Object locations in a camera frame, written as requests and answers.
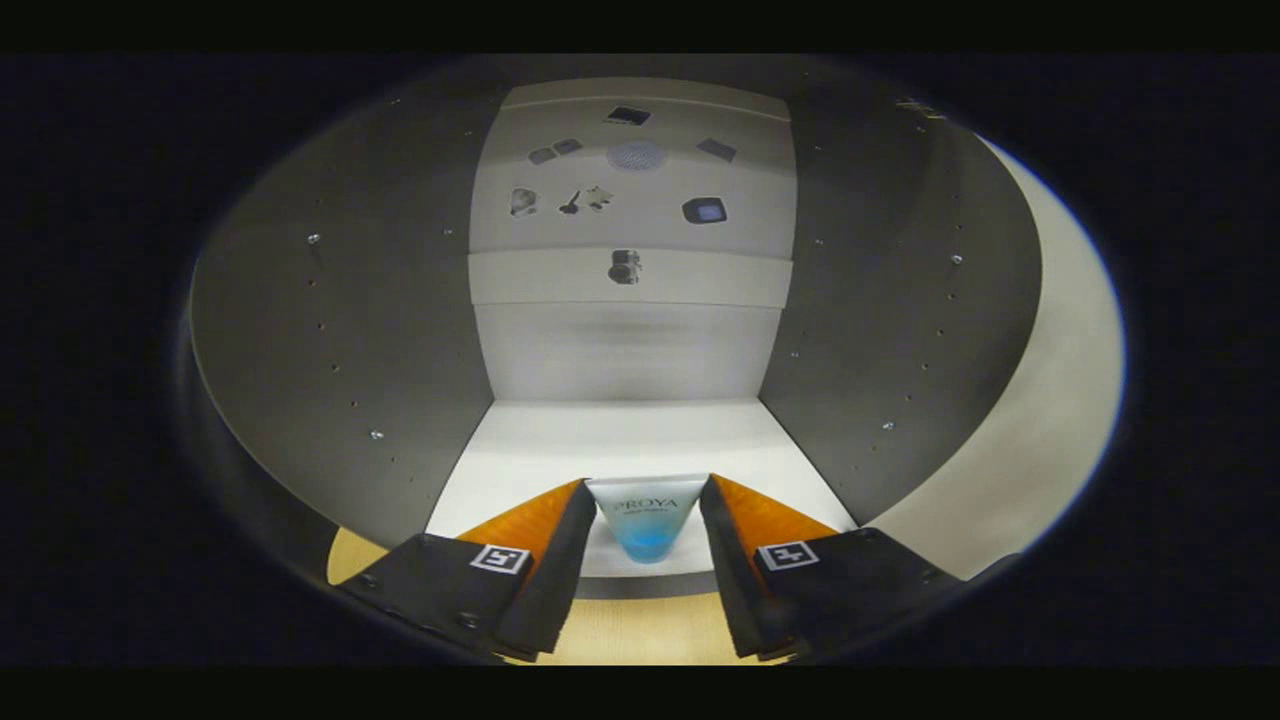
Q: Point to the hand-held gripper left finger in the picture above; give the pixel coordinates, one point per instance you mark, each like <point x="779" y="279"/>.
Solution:
<point x="555" y="580"/>

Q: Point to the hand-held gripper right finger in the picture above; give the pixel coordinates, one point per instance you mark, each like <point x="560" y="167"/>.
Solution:
<point x="735" y="580"/>

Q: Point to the grey cabinet body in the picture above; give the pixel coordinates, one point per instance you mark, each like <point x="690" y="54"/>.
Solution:
<point x="350" y="350"/>

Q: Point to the white and blue tube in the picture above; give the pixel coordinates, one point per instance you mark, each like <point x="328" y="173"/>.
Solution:
<point x="647" y="525"/>

